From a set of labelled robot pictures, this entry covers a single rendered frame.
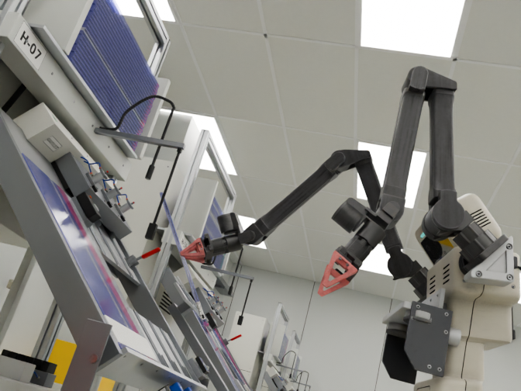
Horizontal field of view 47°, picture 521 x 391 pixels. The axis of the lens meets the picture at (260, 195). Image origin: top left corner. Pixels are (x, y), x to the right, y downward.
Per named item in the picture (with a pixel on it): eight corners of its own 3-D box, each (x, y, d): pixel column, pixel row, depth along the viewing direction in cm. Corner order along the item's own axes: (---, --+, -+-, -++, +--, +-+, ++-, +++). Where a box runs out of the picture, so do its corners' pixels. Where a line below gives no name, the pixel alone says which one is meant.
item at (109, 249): (126, 292, 183) (141, 283, 183) (17, 212, 123) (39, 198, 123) (83, 210, 196) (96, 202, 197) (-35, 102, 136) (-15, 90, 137)
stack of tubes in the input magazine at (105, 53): (134, 153, 201) (160, 86, 210) (69, 60, 154) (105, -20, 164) (101, 147, 203) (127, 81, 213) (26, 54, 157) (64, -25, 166)
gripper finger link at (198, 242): (177, 241, 194) (205, 235, 197) (177, 252, 200) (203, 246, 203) (183, 259, 191) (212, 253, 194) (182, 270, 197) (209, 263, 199)
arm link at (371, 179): (367, 137, 189) (370, 145, 199) (327, 152, 192) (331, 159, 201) (416, 273, 179) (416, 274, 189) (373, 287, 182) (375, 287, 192)
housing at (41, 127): (84, 222, 194) (122, 198, 196) (5, 152, 150) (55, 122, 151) (74, 203, 197) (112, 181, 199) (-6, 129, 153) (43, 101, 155)
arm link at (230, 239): (246, 247, 198) (242, 250, 204) (240, 227, 200) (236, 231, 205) (225, 251, 196) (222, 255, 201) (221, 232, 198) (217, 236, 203)
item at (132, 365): (185, 404, 167) (207, 389, 168) (94, 374, 107) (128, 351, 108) (183, 400, 167) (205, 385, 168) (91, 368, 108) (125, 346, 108)
